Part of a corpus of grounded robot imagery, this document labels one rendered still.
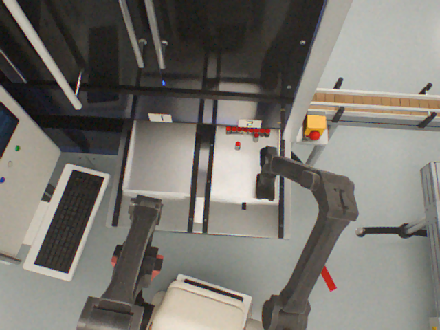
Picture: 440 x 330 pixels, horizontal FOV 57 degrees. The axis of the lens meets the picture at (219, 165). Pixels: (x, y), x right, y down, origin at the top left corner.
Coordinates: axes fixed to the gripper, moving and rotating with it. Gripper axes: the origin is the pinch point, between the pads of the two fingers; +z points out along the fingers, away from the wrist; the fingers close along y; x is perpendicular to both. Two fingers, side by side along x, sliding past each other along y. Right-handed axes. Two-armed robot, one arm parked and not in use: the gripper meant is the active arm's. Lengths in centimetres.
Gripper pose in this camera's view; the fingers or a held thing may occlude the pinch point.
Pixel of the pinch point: (262, 197)
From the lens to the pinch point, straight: 156.0
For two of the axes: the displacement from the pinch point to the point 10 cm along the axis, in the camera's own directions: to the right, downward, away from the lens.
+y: 0.8, -8.5, 5.2
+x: -10.0, -0.7, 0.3
